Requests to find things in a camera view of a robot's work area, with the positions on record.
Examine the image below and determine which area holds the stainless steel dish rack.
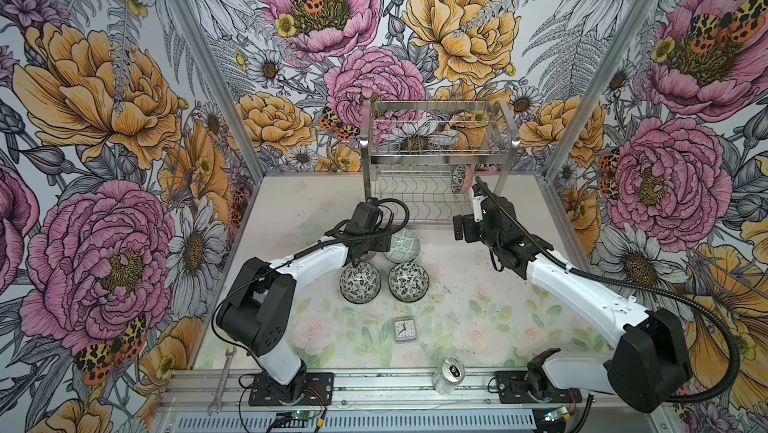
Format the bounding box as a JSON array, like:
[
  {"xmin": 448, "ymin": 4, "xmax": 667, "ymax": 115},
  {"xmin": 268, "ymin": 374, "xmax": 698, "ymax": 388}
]
[{"xmin": 359, "ymin": 99, "xmax": 521, "ymax": 225}]

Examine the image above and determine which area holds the black white patterned bowl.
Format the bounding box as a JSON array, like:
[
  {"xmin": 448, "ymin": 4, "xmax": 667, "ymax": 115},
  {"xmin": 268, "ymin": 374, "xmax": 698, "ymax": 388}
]
[{"xmin": 388, "ymin": 262, "xmax": 430, "ymax": 303}]

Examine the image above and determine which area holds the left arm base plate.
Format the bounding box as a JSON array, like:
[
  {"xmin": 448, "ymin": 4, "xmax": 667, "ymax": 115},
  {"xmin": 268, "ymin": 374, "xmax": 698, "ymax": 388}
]
[{"xmin": 247, "ymin": 372, "xmax": 335, "ymax": 407}]

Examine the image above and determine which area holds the black white floral bowl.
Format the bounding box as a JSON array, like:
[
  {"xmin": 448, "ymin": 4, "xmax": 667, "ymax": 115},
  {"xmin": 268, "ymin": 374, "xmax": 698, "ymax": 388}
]
[{"xmin": 451, "ymin": 164, "xmax": 475, "ymax": 195}]

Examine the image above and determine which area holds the aluminium front rail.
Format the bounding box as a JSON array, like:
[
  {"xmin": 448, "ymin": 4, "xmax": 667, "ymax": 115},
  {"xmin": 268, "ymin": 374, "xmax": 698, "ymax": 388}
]
[{"xmin": 158, "ymin": 365, "xmax": 670, "ymax": 413}]

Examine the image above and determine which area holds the silver wrench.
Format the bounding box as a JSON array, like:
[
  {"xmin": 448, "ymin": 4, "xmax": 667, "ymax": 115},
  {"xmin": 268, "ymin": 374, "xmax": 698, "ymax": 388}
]
[{"xmin": 207, "ymin": 347, "xmax": 237, "ymax": 416}]

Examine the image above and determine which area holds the small square alarm clock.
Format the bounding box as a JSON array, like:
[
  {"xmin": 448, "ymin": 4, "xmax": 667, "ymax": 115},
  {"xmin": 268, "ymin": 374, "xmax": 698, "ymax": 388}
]
[{"xmin": 393, "ymin": 317, "xmax": 418, "ymax": 343}]

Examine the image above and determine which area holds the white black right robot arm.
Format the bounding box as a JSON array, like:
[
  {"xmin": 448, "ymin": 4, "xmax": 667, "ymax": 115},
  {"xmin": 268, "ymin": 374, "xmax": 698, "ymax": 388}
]
[{"xmin": 453, "ymin": 180, "xmax": 693, "ymax": 413}]

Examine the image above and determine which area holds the black corrugated right cable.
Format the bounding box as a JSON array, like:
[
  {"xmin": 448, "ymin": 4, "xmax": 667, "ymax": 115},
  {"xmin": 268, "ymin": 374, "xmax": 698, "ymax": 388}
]
[{"xmin": 473, "ymin": 177, "xmax": 742, "ymax": 433}]

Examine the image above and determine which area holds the white vented cable duct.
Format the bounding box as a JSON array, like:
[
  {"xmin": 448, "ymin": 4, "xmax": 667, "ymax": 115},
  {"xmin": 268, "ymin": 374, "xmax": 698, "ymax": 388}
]
[{"xmin": 166, "ymin": 409, "xmax": 536, "ymax": 432}]

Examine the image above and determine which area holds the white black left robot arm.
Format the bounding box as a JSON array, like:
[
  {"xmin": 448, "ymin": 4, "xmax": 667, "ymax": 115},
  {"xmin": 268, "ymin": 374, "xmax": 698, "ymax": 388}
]
[{"xmin": 214, "ymin": 198, "xmax": 410, "ymax": 387}]

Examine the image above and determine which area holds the silver drink can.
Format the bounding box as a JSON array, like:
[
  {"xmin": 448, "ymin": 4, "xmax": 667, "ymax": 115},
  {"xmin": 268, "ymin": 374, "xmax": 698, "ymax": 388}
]
[{"xmin": 432, "ymin": 357, "xmax": 466, "ymax": 395}]

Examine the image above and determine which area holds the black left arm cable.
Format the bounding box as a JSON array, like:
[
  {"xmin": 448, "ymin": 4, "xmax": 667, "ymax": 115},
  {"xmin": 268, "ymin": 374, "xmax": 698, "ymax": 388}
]
[{"xmin": 209, "ymin": 197, "xmax": 412, "ymax": 368}]

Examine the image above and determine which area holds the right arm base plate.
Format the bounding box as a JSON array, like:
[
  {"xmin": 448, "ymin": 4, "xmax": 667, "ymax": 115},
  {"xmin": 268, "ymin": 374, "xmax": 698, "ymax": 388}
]
[{"xmin": 492, "ymin": 370, "xmax": 583, "ymax": 405}]

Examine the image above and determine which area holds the green geometric pattern bowl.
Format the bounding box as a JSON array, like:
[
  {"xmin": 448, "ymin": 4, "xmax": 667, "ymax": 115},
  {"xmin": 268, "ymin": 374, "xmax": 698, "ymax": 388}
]
[{"xmin": 384, "ymin": 229, "xmax": 421, "ymax": 264}]

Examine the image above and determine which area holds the green circuit board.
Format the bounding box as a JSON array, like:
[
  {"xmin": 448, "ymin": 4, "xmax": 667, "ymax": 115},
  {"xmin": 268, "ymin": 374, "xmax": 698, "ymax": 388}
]
[{"xmin": 268, "ymin": 410, "xmax": 325, "ymax": 431}]

